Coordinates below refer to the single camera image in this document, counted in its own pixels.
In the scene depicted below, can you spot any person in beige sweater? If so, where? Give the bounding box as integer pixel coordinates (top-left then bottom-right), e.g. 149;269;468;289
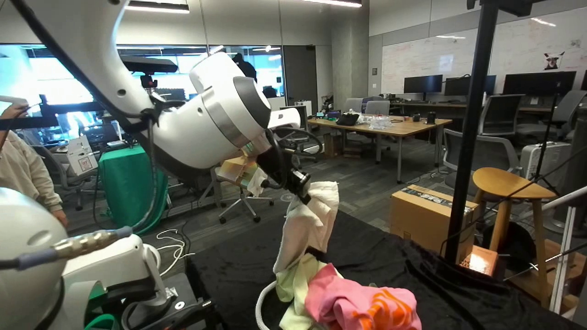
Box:
0;130;68;225

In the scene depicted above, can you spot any black velvet table cloth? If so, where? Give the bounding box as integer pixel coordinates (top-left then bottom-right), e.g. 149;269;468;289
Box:
187;210;585;330

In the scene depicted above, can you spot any cardboard box on floor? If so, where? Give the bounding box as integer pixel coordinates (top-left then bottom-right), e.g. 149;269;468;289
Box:
389;185;453;256

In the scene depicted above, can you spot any white towel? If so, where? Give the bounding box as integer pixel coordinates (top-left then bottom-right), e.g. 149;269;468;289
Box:
273;181;339;273

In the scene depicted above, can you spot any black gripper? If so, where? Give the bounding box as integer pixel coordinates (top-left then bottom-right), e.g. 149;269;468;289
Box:
257;141;310;203

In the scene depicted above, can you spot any black camera stand pole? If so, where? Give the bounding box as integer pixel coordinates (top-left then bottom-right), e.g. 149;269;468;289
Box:
444;0;539;265

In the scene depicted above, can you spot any wooden stool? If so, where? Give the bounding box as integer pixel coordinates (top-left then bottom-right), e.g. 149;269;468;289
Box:
471;164;558;307

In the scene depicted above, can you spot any wooden conference table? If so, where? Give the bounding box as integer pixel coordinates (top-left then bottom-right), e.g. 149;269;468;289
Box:
308;115;449;183

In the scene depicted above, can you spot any pink shirt orange print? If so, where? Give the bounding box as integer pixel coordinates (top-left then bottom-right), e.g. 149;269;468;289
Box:
305;263;422;330

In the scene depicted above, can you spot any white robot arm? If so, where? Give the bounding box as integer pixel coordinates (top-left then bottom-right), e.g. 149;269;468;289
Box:
0;0;308;330

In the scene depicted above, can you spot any light yellow cloth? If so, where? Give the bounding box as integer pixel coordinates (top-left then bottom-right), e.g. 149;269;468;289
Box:
273;252;327;330

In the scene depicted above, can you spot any grey office chair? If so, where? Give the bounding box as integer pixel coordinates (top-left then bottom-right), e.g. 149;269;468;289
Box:
471;93;523;172

